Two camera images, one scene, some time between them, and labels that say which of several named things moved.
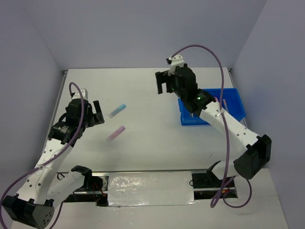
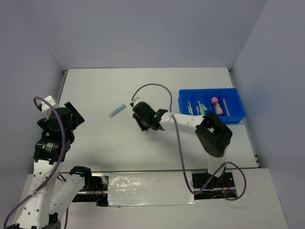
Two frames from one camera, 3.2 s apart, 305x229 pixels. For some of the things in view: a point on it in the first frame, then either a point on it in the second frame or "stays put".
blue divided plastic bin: [230, 102] stays put
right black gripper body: [164, 77] → [143, 122]
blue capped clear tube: [120, 108] stays put
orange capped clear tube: [225, 105] stays put
